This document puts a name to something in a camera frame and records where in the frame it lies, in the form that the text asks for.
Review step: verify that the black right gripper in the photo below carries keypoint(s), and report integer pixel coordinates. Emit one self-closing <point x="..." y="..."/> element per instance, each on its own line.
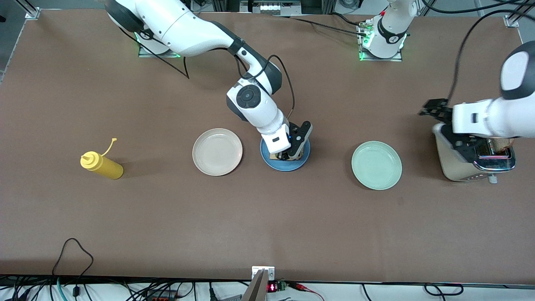
<point x="287" y="154"/>

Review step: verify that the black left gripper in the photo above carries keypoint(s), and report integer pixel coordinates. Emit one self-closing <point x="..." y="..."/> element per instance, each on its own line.
<point x="437" y="110"/>

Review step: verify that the brown bread slice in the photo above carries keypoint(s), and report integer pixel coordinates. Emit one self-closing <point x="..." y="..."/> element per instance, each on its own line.
<point x="274" y="156"/>
<point x="501" y="144"/>

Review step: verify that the yellow squeeze sauce bottle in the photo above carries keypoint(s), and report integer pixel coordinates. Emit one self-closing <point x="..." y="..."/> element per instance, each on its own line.
<point x="106" y="167"/>

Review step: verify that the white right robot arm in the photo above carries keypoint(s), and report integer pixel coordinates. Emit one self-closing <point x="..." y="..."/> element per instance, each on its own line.
<point x="179" y="25"/>

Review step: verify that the blue round plate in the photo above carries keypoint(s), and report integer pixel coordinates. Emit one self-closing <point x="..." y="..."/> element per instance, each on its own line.
<point x="284" y="167"/>

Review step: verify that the mint green round plate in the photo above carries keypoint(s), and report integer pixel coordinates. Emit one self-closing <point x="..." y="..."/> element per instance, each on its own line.
<point x="376" y="166"/>

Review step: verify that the cream white round plate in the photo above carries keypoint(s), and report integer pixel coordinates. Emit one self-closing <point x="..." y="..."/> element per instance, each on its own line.
<point x="217" y="152"/>

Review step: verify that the beige and chrome toaster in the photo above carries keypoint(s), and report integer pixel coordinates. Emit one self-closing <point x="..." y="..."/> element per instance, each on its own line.
<point x="451" y="165"/>

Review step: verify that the lit electronics box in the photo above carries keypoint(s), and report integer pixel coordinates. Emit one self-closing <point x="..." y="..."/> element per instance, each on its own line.
<point x="271" y="7"/>

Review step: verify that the red LED display module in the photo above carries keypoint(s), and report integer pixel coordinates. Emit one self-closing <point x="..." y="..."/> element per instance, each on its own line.
<point x="272" y="287"/>

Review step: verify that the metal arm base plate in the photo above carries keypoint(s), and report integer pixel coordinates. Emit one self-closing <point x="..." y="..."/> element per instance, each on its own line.
<point x="378" y="59"/>
<point x="146" y="54"/>

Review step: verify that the metal table corner bracket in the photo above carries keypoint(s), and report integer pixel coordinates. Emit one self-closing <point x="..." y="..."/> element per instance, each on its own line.
<point x="510" y="21"/>
<point x="32" y="14"/>

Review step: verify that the small metal mounting bracket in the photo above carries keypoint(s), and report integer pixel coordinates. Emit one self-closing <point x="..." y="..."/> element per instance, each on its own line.
<point x="270" y="274"/>

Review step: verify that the grey camera pole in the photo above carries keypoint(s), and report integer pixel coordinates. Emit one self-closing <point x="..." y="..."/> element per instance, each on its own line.
<point x="256" y="290"/>

